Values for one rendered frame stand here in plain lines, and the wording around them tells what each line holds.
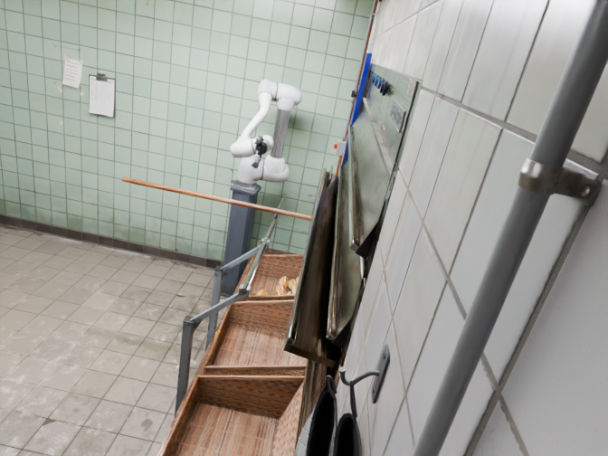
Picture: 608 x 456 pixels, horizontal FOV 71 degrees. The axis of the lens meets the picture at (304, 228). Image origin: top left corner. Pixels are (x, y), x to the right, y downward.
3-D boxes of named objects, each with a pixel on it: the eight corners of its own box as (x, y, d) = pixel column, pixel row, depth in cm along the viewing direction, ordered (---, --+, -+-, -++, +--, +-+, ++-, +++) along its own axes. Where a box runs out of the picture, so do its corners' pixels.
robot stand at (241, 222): (224, 283, 395) (237, 180, 356) (245, 289, 393) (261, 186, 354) (216, 294, 376) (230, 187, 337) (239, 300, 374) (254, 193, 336)
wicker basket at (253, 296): (316, 287, 305) (324, 252, 295) (311, 335, 253) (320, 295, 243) (249, 273, 305) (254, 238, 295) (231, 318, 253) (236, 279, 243)
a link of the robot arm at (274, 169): (259, 175, 353) (285, 179, 358) (261, 184, 339) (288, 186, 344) (274, 80, 318) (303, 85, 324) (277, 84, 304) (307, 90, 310)
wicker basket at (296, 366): (308, 338, 250) (318, 299, 239) (301, 413, 198) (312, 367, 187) (226, 322, 249) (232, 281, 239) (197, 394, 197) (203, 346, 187)
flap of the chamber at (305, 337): (321, 174, 277) (349, 185, 278) (282, 350, 112) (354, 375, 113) (322, 170, 276) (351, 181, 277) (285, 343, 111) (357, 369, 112)
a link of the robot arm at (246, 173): (236, 175, 349) (240, 149, 341) (259, 178, 353) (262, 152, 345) (237, 182, 335) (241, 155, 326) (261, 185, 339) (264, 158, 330)
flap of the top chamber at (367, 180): (354, 130, 265) (372, 101, 257) (364, 257, 100) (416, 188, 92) (348, 126, 264) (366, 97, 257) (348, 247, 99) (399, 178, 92)
